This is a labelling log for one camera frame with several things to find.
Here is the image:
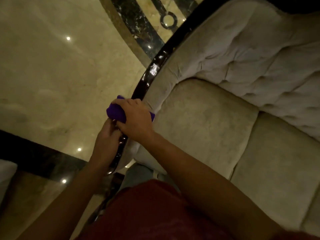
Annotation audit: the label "person's left hand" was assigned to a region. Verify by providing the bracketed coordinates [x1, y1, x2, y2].
[93, 118, 123, 165]

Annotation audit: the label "person's right hand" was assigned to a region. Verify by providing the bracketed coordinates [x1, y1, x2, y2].
[111, 98, 156, 144]

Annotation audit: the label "purple cleaning cloth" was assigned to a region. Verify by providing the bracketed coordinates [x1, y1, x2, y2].
[106, 95, 155, 124]

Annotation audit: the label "beige tufted sofa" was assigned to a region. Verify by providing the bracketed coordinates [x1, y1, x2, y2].
[87, 0, 320, 238]

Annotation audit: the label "person's left forearm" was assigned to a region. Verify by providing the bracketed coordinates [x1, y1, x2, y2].
[15, 155, 113, 240]

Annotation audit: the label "person's right forearm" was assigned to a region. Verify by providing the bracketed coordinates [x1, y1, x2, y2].
[144, 131, 283, 240]

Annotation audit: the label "person's grey trousers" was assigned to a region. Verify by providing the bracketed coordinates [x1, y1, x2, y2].
[120, 162, 180, 195]

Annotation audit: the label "beige sofa seat cushion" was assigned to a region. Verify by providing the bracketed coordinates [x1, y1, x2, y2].
[230, 112, 320, 231]
[134, 78, 260, 180]

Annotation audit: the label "person's red shirt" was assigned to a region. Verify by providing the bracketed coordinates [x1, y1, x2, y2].
[75, 179, 320, 240]

